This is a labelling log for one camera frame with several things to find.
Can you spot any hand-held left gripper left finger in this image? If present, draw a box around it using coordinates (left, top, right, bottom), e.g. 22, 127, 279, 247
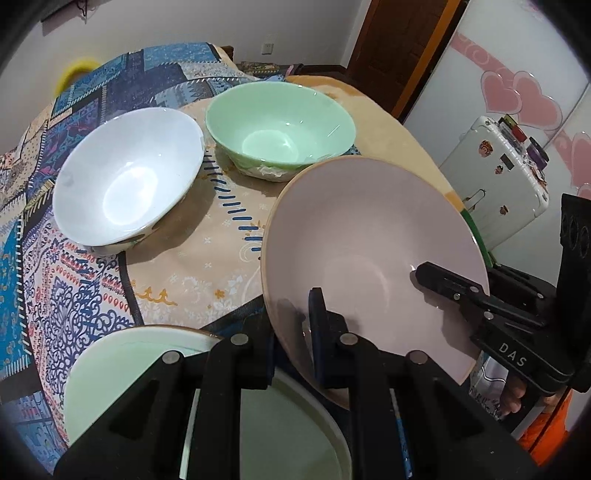
53, 314, 278, 480

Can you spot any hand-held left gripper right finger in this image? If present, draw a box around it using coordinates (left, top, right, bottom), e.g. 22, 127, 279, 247
308, 287, 541, 480

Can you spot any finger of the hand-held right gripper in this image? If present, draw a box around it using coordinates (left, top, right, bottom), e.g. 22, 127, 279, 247
416, 262, 550, 328
487, 264, 559, 315

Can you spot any pink bowl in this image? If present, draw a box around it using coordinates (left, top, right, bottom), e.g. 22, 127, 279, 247
261, 156, 491, 411

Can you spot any green plate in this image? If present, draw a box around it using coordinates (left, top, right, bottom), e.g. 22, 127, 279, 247
64, 324, 345, 480

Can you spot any white bowl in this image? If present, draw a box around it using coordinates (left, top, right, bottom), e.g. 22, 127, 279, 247
52, 107, 205, 252

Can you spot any green bowl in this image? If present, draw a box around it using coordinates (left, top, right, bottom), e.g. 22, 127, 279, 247
205, 82, 357, 183

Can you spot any person's right hand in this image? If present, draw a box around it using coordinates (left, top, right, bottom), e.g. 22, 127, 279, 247
500, 368, 530, 417

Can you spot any person's orange clothing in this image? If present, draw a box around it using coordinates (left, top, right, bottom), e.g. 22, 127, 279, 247
519, 388, 578, 467

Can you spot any white suitcase with stickers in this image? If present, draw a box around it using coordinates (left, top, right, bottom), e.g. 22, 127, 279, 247
438, 115, 551, 252

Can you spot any patchwork blanket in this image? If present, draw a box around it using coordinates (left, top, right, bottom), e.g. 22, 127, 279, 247
0, 42, 266, 462

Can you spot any white wardrobe with pink print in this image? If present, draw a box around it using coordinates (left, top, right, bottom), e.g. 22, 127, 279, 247
402, 0, 591, 296

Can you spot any dark bag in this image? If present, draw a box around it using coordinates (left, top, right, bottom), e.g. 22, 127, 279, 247
235, 60, 303, 77

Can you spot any yellow foam tube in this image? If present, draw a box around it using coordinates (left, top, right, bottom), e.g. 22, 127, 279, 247
55, 56, 100, 93

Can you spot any wooden door frame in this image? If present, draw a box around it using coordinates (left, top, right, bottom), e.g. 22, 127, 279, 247
344, 0, 467, 123

